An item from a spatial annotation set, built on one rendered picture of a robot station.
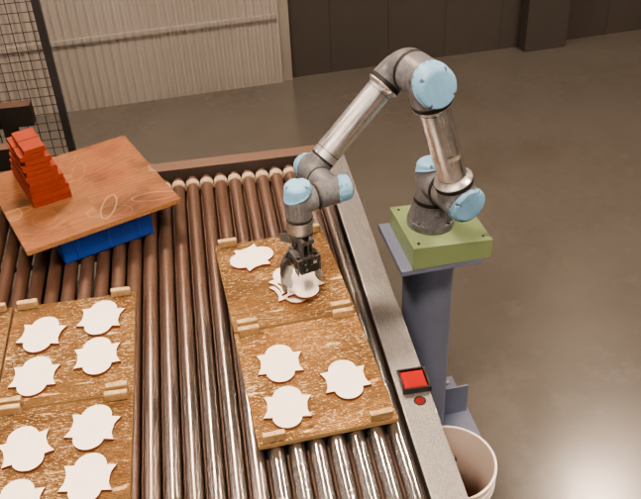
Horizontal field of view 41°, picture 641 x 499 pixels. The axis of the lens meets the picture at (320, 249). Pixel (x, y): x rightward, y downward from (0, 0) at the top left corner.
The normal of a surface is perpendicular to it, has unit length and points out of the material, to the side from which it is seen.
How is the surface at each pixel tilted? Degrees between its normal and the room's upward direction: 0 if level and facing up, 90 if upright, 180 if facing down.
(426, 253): 90
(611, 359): 0
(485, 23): 90
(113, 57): 90
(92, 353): 0
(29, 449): 0
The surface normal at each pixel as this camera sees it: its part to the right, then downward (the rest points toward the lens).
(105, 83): 0.22, 0.58
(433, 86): 0.39, 0.40
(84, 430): -0.04, -0.80
